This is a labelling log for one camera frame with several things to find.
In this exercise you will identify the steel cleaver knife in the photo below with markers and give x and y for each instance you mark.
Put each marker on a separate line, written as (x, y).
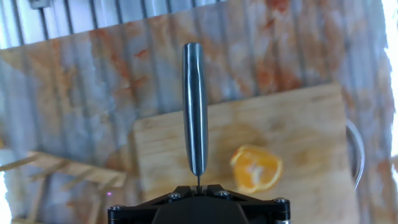
(195, 109)

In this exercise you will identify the cut orange piece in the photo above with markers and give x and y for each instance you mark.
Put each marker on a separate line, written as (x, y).
(256, 169)

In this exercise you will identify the wooden cutting board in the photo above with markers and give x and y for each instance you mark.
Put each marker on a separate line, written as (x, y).
(295, 140)

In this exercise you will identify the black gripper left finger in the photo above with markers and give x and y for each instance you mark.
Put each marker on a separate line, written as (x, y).
(133, 214)

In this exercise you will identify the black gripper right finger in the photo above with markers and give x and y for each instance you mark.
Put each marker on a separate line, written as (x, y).
(267, 214)

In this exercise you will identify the wooden peg rack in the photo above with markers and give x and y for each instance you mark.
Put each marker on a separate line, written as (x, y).
(77, 169)

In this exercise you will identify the marble pattern plastic mat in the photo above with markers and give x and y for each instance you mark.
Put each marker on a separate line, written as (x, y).
(93, 77)

